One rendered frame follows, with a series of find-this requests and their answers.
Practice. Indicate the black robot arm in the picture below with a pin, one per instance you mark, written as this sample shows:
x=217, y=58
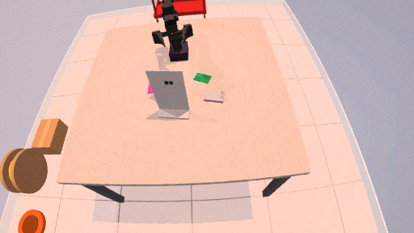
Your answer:
x=170, y=17

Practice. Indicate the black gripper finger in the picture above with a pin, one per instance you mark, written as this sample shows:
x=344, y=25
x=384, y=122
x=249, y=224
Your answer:
x=160, y=39
x=185, y=34

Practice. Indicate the pink square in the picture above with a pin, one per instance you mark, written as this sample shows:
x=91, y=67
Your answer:
x=149, y=90

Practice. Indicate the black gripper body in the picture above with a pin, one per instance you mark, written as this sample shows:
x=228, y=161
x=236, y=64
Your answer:
x=172, y=31

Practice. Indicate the green flat square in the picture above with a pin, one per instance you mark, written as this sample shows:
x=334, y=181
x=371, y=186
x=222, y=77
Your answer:
x=204, y=78

